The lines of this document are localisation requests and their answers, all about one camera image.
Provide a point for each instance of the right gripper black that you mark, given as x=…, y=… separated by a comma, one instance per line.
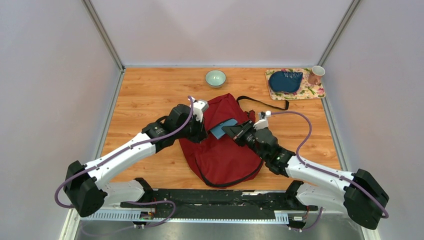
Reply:
x=237, y=132

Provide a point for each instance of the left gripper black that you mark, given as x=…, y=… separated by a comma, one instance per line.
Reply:
x=201, y=134

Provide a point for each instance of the small blue wallet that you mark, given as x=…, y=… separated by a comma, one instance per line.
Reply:
x=218, y=132

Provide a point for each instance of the dark red student backpack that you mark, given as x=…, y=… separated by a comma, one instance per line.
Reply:
x=221, y=163

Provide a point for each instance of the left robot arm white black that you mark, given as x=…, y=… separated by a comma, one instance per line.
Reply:
x=88, y=186

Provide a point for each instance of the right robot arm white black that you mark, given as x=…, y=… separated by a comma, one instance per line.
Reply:
x=357, y=194

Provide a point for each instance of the pale green ceramic bowl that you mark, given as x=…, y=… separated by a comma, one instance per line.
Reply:
x=215, y=78

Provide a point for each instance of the dark blue leaf plate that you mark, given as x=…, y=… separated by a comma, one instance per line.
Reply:
x=285, y=81

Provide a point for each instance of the floral rectangular tray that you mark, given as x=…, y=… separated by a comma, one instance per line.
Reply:
x=306, y=90

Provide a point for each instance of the pink floral mug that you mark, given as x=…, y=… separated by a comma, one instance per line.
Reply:
x=316, y=74

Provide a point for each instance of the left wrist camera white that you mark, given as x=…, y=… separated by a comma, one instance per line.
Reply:
x=199, y=108

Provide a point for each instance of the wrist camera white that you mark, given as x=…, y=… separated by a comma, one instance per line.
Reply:
x=262, y=122
x=199, y=108

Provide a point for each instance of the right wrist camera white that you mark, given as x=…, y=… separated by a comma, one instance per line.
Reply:
x=262, y=122

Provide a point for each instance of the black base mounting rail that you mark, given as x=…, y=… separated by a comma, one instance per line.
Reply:
x=221, y=204

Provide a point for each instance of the aluminium frame rail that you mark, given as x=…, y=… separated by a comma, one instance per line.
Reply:
x=135, y=222

